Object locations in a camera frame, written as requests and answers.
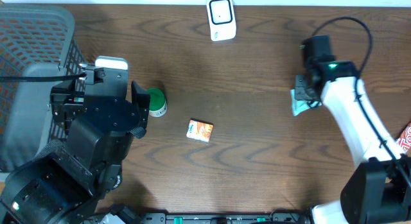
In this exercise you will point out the orange Top chocolate bar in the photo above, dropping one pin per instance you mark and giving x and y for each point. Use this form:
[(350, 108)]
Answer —
[(404, 139)]

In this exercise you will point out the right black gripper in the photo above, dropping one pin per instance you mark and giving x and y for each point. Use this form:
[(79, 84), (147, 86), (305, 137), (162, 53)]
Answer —
[(300, 92)]

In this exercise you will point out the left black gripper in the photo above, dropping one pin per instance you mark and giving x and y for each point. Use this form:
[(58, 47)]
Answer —
[(131, 115)]

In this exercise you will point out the small orange tissue pack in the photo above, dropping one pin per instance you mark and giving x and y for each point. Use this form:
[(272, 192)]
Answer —
[(200, 131)]

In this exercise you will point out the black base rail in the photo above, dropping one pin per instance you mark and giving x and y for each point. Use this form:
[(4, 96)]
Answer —
[(161, 218)]

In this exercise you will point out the light blue wipes packet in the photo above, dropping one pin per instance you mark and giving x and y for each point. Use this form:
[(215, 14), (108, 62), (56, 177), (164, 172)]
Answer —
[(301, 106)]

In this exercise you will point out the grey plastic shopping basket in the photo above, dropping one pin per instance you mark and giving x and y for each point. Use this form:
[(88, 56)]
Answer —
[(35, 41)]

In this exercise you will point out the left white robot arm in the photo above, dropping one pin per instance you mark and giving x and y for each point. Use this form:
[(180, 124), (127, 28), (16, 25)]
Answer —
[(67, 179)]

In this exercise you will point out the green lid jar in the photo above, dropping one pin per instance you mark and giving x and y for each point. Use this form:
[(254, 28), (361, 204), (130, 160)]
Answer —
[(158, 105)]

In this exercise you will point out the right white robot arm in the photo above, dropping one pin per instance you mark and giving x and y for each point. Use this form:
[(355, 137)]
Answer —
[(379, 189)]

